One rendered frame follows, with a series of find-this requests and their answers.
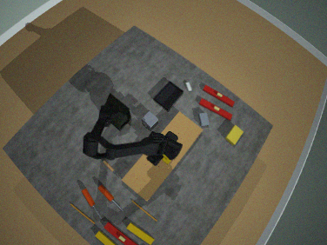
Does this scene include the tan panel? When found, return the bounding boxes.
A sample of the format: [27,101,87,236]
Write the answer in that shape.
[122,111,202,202]

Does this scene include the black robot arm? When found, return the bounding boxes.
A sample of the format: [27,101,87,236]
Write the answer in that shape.
[83,104,183,160]

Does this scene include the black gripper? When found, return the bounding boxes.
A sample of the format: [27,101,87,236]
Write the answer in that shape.
[146,131,178,166]

